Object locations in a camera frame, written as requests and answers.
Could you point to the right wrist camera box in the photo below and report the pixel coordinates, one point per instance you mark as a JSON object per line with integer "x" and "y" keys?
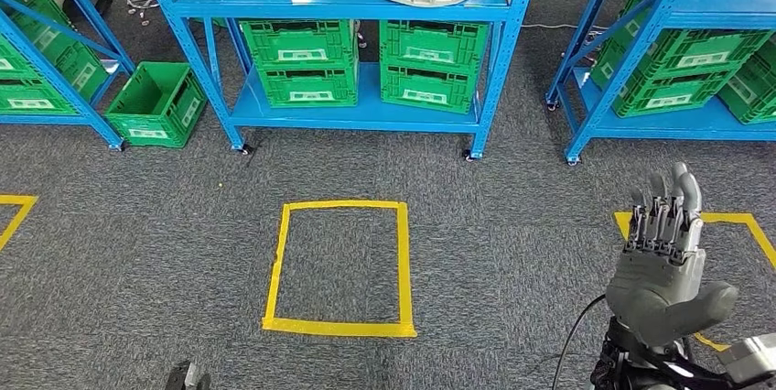
{"x": 752, "y": 360}

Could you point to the open green plastic crate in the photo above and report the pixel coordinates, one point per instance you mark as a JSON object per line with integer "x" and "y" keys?
{"x": 145, "y": 90}

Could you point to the yellow floor tape square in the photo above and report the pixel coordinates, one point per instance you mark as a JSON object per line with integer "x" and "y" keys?
{"x": 339, "y": 328}
{"x": 727, "y": 217}
{"x": 18, "y": 199}

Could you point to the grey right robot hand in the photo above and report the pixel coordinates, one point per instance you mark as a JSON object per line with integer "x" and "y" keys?
{"x": 661, "y": 290}

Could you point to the black tire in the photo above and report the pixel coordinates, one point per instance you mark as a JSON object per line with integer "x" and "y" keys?
{"x": 88, "y": 2}

